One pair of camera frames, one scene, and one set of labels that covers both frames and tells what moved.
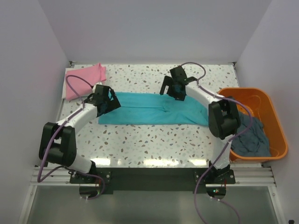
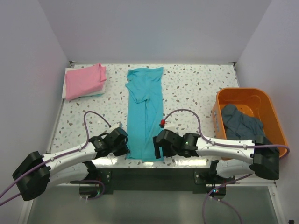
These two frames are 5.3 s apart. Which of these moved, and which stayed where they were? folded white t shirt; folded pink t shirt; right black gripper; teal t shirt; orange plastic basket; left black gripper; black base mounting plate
Moved: teal t shirt; left black gripper; right black gripper
Stayed: folded white t shirt; orange plastic basket; folded pink t shirt; black base mounting plate
